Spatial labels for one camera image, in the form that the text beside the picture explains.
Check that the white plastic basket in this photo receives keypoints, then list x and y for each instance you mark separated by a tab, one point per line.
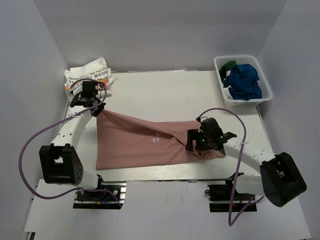
267	95

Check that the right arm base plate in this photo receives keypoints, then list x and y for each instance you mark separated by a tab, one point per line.
219	196

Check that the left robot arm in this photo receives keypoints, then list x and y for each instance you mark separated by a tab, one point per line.
60	162

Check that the white and green t shirt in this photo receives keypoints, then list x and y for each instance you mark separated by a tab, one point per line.
225	71

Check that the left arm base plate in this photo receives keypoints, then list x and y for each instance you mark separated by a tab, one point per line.
113	199

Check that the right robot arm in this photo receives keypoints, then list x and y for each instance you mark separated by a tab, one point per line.
279	179

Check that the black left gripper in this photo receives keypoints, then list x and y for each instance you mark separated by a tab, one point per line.
100	108

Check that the folded white printed t shirt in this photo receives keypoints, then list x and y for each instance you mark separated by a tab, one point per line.
96	70

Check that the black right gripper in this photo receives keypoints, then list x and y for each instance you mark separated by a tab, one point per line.
195	134

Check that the pink printed t shirt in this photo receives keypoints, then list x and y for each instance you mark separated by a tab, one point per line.
129	142

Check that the blue t shirt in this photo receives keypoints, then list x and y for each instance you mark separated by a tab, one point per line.
243	83

